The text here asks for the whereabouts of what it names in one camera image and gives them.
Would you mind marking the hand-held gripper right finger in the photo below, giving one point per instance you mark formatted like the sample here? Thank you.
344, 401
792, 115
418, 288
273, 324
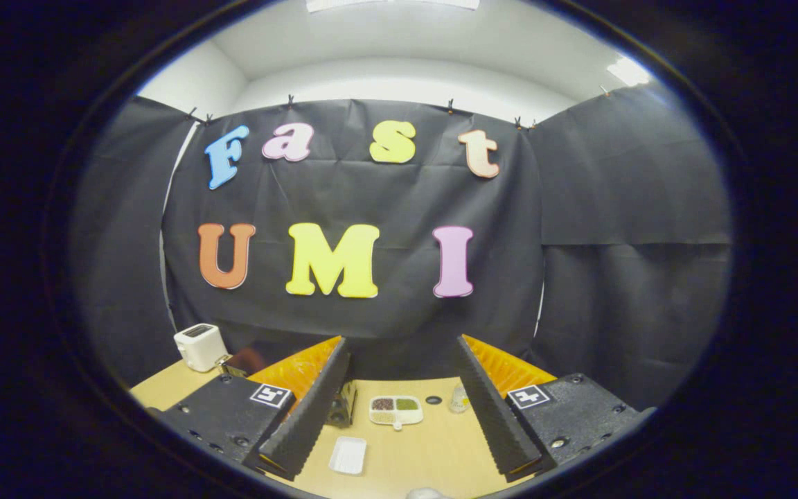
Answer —
496, 416

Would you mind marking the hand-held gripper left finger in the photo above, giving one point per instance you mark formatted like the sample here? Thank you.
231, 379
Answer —
312, 412

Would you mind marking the black toaster oven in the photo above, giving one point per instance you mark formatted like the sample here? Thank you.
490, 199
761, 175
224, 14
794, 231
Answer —
343, 409

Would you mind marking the white toaster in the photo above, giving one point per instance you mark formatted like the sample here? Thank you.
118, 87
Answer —
198, 350

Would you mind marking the clear glass bottle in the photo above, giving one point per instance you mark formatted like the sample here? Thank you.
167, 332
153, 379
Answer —
459, 402

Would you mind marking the white rectangular tray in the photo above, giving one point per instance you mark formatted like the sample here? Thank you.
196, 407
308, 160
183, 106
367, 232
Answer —
348, 455

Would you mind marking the white divided grain dish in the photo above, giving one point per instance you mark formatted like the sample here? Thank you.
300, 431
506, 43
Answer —
406, 418

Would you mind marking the black backdrop cloth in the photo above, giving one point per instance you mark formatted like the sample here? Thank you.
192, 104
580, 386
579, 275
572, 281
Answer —
371, 194

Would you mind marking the row of black cloth clips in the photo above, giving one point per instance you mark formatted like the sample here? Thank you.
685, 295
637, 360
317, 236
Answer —
290, 101

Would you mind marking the square ceiling light panel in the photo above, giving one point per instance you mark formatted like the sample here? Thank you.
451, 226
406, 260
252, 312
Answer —
627, 71

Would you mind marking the long ceiling light panel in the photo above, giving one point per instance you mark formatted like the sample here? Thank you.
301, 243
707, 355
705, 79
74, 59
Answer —
392, 3

